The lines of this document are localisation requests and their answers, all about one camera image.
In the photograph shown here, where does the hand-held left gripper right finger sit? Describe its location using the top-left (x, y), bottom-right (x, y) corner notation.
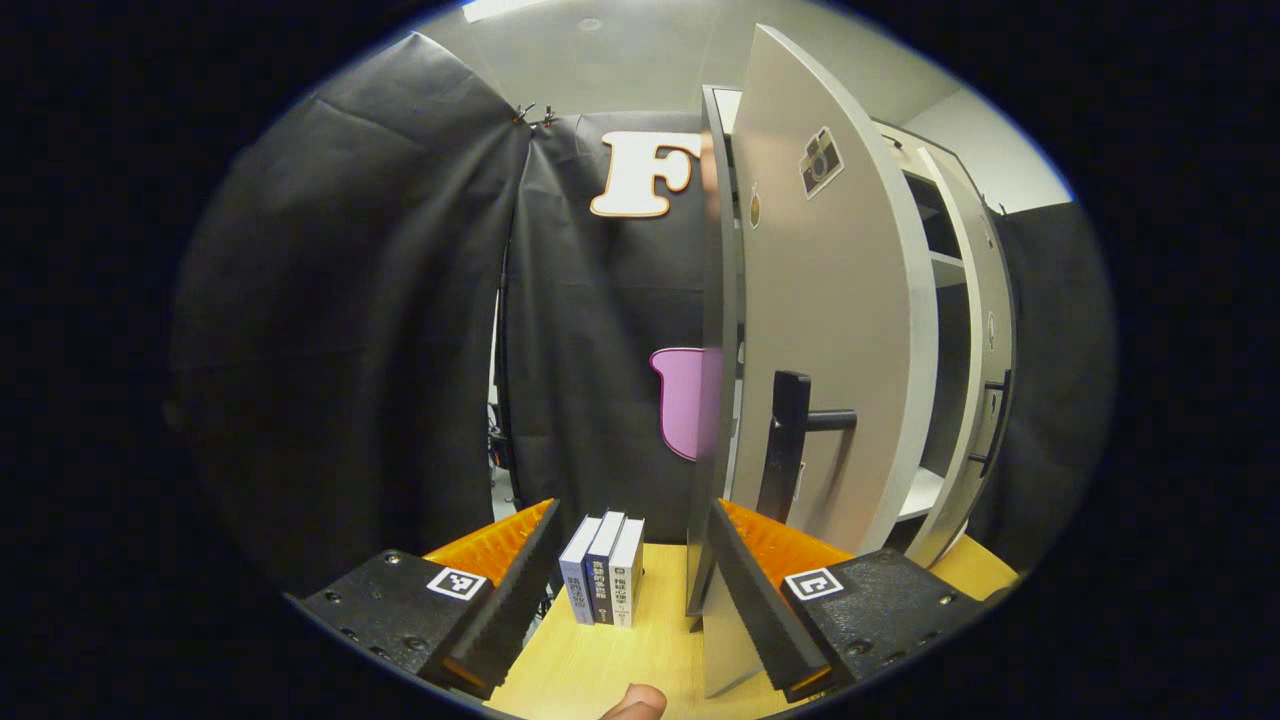
top-left (706, 498), bottom-right (986, 704)

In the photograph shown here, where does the white cabinet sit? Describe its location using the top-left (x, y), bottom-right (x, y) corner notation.
top-left (870, 118), bottom-right (976, 526)

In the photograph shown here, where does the dark blue spine book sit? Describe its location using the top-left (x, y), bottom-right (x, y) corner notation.
top-left (583, 510), bottom-right (627, 626)

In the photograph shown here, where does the black door handle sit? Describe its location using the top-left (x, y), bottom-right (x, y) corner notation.
top-left (968, 368), bottom-right (1013, 478)
top-left (755, 370), bottom-right (859, 526)

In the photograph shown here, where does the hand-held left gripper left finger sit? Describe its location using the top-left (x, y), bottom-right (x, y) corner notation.
top-left (290, 498), bottom-right (563, 701)

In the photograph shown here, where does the cabinet door with cat sticker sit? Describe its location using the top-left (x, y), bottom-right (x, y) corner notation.
top-left (905, 145), bottom-right (1016, 569)

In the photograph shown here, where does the white spine book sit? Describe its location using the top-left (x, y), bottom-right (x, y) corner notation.
top-left (608, 517), bottom-right (646, 629)

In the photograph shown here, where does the cabinet door with camera sticker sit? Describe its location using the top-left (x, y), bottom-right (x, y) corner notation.
top-left (685, 24), bottom-right (941, 701)

